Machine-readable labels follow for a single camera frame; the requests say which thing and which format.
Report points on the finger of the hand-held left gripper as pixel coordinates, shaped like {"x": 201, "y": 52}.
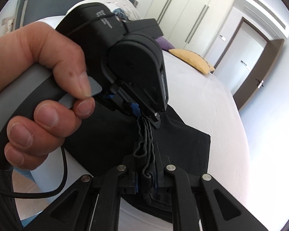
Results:
{"x": 125, "y": 108}
{"x": 154, "y": 120}

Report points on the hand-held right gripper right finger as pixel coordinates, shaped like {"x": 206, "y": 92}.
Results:
{"x": 162, "y": 173}

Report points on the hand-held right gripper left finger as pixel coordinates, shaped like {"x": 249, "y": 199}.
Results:
{"x": 125, "y": 173}

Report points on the black pants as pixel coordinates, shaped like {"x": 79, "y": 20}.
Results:
{"x": 187, "y": 149}

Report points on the person's left hand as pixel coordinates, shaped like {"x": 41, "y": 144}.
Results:
{"x": 38, "y": 45}

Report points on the purple cushion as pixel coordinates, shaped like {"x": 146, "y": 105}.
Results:
{"x": 166, "y": 44}

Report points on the folded white duvet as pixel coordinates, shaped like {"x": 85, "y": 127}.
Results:
{"x": 132, "y": 12}

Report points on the yellow cushion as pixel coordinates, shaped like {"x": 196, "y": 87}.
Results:
{"x": 192, "y": 57}

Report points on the white wardrobe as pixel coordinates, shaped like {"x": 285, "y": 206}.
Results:
{"x": 207, "y": 28}

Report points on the brown door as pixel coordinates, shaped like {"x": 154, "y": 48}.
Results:
{"x": 267, "y": 62}

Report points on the dark mesh cloth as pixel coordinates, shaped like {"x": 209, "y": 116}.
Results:
{"x": 2, "y": 209}

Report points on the ceiling air vent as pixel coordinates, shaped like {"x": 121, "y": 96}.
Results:
{"x": 267, "y": 10}

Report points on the brown door frame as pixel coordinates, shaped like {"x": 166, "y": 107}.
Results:
{"x": 228, "y": 43}

